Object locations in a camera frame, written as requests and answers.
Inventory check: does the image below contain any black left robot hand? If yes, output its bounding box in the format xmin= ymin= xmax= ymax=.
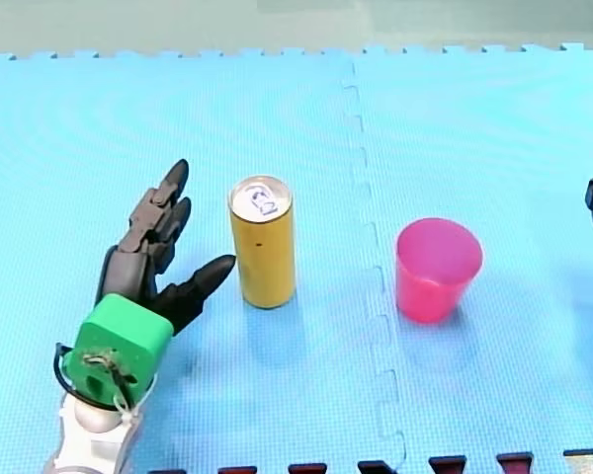
xmin=94 ymin=158 xmax=237 ymax=338

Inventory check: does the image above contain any yellow drink can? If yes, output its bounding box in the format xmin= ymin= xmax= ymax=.
xmin=227 ymin=174 xmax=297 ymax=311

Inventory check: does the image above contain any pink plastic cup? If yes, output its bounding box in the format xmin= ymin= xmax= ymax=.
xmin=394 ymin=217 xmax=484 ymax=326

